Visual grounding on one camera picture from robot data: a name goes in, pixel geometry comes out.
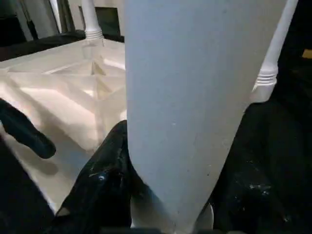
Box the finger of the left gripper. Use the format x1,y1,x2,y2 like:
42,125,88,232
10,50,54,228
0,97,57,159

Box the grey curtain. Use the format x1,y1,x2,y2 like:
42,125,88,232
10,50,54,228
14,0,74,39

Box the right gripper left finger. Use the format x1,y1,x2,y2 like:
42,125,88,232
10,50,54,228
46,119,134,234

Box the white plastic table leg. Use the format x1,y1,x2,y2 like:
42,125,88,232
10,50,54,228
253,0,300,86
123,0,290,232
81,0,106,46

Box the black table mat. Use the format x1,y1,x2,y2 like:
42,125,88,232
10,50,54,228
0,29,312,234

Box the white plastic table top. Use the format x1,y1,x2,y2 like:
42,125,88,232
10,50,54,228
0,38,277,213

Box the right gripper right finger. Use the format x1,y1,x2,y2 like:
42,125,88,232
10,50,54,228
208,126,301,234

